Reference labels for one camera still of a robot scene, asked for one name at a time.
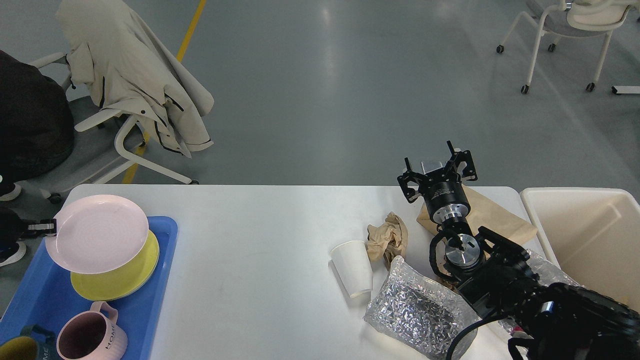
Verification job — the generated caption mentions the yellow plate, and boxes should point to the yellow plate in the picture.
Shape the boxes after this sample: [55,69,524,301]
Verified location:
[70,230,160,301]

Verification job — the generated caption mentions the teal and yellow mug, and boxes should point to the teal and yellow mug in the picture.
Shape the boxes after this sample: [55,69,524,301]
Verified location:
[0,324,60,360]

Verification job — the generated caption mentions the white paper cup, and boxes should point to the white paper cup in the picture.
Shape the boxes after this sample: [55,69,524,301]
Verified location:
[329,240,373,299]

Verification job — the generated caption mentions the white chair on wheels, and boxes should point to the white chair on wheels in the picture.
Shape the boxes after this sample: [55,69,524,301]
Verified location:
[496,0,639,95]

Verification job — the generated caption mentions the pink mug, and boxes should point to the pink mug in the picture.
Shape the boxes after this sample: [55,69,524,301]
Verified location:
[55,301,128,360]

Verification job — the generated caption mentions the white chair with coat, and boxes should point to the white chair with coat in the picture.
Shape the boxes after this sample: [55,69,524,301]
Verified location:
[17,52,200,206]

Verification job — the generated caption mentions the white furniture foot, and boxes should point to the white furniture foot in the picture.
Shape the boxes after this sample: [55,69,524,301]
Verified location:
[611,85,640,95]

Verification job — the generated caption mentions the brown paper bag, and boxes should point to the brown paper bag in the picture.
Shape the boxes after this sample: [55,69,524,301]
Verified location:
[416,184,539,291]

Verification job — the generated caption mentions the silver foil bubble bag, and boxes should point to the silver foil bubble bag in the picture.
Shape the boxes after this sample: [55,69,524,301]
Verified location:
[363,256,480,360]

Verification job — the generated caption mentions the beige coat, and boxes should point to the beige coat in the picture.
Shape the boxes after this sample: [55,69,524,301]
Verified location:
[55,0,215,157]

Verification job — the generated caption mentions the crumpled brown paper ball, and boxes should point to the crumpled brown paper ball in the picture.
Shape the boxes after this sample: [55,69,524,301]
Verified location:
[365,212,409,270]

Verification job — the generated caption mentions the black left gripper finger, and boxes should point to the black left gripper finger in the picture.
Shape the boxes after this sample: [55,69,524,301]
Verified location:
[27,218,58,237]

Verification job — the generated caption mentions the pink plate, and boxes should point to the pink plate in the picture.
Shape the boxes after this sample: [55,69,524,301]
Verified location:
[45,194,149,275]

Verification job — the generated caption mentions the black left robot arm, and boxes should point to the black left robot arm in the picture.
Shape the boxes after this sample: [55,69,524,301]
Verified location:
[0,207,58,251]

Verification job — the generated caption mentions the blue plastic tray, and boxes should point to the blue plastic tray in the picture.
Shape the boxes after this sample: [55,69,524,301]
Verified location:
[0,216,178,360]

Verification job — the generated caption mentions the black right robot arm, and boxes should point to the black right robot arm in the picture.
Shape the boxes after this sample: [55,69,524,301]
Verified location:
[397,142,639,360]

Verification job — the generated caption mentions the beige plastic bin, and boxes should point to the beige plastic bin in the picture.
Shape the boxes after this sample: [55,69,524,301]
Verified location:
[519,187,640,311]

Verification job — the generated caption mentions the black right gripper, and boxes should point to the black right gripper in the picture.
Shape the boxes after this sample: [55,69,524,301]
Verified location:
[397,140,478,224]

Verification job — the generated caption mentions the person in dark clothes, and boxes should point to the person in dark clothes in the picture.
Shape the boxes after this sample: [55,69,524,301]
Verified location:
[0,50,76,267]

